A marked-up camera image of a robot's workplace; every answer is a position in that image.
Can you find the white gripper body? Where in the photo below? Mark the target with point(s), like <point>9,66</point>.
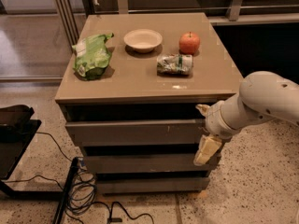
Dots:
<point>214,120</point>

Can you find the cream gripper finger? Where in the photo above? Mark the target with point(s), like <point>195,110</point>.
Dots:
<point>208,146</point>
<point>203,109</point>

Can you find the grey top drawer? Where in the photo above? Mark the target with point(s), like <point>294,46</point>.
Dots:
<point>135,133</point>

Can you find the grey drawer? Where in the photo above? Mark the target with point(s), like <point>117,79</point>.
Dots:
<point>152,185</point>
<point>135,133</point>
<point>157,163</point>

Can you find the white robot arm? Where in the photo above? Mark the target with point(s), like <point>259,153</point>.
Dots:
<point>262,96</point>

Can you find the grey middle drawer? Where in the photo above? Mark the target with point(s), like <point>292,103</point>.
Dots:
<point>157,163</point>

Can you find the grey drawer cabinet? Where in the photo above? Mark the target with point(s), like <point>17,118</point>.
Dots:
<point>132,90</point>

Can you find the grey bottom drawer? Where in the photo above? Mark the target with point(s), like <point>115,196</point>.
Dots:
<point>152,185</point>

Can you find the crumpled snack packet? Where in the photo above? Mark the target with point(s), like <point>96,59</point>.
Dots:
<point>175,64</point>

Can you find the red apple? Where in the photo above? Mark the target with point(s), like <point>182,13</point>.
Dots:
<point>189,43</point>

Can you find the white paper bowl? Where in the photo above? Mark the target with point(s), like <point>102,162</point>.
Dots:
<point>143,40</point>

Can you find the green chip bag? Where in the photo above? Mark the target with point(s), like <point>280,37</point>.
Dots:
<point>92,56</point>

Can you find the black floor pole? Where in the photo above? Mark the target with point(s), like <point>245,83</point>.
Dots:
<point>67,187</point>

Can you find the black stand base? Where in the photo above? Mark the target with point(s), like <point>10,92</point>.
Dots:
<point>17,130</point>

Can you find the metal window frame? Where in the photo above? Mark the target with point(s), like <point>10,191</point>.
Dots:
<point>220,12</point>

